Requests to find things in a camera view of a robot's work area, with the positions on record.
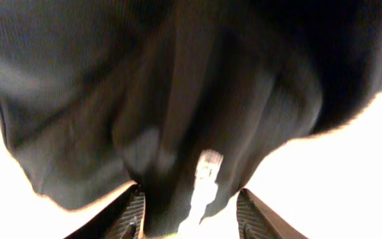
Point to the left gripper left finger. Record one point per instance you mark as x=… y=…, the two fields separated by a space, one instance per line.
x=120 y=219

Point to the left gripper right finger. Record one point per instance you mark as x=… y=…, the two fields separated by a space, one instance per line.
x=256 y=220

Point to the black polo shirt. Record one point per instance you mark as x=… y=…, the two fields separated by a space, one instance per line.
x=96 y=93

